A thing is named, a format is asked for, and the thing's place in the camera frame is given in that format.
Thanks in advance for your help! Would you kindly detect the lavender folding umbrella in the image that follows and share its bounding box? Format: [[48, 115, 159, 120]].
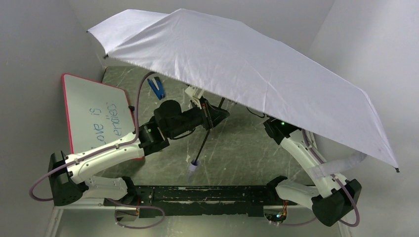
[[89, 9, 399, 169]]

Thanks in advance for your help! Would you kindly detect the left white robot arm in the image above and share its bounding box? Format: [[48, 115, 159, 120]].
[[48, 98, 230, 206]]

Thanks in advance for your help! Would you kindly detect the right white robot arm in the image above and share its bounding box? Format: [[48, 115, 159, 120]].
[[263, 118, 362, 227]]

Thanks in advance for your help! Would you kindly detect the blue stapler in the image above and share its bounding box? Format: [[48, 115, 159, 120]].
[[147, 77, 166, 100]]

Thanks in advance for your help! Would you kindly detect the pink framed whiteboard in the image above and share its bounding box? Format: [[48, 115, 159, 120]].
[[62, 74, 134, 153]]

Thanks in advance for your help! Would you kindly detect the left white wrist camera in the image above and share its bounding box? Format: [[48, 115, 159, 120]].
[[184, 85, 204, 109]]

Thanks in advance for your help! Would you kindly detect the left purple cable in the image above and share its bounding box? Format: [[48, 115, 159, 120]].
[[29, 71, 167, 230]]

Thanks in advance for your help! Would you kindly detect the purple cable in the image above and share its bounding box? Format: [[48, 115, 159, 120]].
[[29, 71, 167, 230], [268, 129, 361, 228]]

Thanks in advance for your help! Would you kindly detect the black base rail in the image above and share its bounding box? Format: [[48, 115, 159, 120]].
[[118, 185, 284, 218]]

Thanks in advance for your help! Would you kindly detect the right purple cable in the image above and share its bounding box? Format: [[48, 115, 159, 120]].
[[268, 129, 361, 228]]

